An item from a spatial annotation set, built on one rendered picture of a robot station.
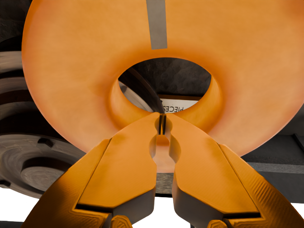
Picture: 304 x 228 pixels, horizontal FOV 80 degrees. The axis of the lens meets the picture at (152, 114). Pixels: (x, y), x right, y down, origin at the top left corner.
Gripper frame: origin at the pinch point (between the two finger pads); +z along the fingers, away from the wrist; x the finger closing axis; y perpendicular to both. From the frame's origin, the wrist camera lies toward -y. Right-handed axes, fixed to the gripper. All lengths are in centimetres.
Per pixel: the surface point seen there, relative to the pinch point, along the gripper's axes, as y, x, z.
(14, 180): 26.4, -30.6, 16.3
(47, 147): 12.4, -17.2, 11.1
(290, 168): 350, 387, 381
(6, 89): 5.3, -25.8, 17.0
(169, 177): 58, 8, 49
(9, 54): -0.4, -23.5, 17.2
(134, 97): 6.7, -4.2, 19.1
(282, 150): 524, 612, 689
